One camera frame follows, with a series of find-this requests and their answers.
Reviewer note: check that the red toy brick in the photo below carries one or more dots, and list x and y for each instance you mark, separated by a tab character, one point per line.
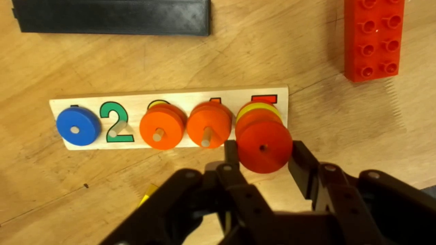
375	38

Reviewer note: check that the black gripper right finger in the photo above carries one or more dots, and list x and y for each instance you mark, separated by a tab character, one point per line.
345	199

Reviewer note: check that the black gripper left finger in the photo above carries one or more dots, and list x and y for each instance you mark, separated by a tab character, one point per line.
240	190

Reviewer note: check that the yellow toy brick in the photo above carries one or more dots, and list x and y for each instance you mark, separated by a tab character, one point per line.
147	195

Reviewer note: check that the black plastic rail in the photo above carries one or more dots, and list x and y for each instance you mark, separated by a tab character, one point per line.
113	15

